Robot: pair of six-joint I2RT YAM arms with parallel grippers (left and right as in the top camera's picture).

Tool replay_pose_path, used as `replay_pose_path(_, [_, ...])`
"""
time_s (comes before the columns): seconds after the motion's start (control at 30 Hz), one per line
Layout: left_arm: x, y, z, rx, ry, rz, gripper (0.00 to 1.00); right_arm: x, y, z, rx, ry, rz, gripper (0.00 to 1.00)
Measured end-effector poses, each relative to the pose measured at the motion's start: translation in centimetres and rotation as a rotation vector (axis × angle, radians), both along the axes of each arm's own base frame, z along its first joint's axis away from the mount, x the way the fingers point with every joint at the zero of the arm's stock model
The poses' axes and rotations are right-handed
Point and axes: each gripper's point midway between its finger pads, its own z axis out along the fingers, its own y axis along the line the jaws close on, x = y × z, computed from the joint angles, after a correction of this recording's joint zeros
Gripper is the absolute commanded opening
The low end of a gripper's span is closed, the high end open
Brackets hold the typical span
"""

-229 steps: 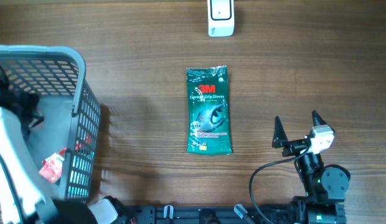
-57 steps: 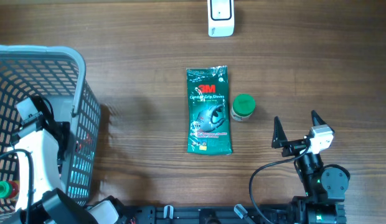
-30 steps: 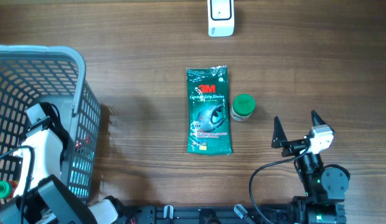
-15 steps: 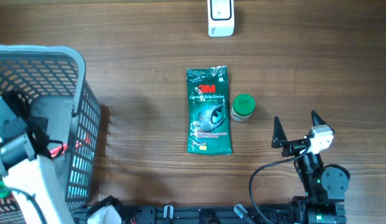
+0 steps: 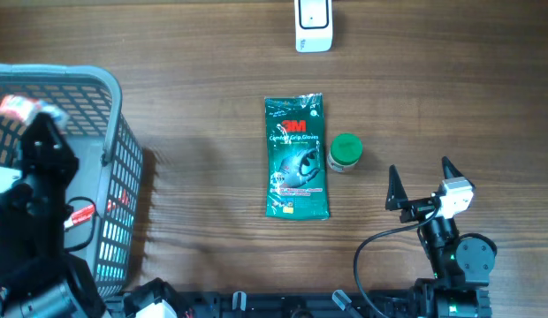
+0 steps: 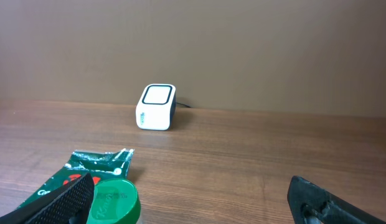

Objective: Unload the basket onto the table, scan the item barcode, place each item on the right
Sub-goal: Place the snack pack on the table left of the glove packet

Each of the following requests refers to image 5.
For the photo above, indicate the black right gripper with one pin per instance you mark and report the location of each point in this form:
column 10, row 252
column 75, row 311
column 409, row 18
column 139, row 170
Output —
column 397, row 199

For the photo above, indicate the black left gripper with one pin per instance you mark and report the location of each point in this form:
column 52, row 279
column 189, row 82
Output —
column 56, row 157

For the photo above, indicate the red stick sachet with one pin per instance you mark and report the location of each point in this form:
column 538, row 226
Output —
column 82, row 215

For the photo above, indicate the green lid jar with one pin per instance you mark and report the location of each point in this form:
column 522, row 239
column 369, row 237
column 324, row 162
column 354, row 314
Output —
column 345, row 152

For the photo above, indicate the green 3M gloves packet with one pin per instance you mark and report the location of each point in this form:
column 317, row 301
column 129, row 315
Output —
column 295, row 131

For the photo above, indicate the red white small box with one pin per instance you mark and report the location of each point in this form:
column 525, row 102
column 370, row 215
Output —
column 25, row 110

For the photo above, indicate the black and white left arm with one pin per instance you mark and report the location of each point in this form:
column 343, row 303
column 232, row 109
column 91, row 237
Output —
column 38, row 276

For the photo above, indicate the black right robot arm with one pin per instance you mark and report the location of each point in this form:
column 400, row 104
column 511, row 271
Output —
column 461, row 263

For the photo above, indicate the white barcode scanner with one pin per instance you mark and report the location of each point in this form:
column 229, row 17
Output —
column 313, row 25

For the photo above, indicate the grey plastic mesh basket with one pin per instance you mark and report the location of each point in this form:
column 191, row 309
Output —
column 110, row 160

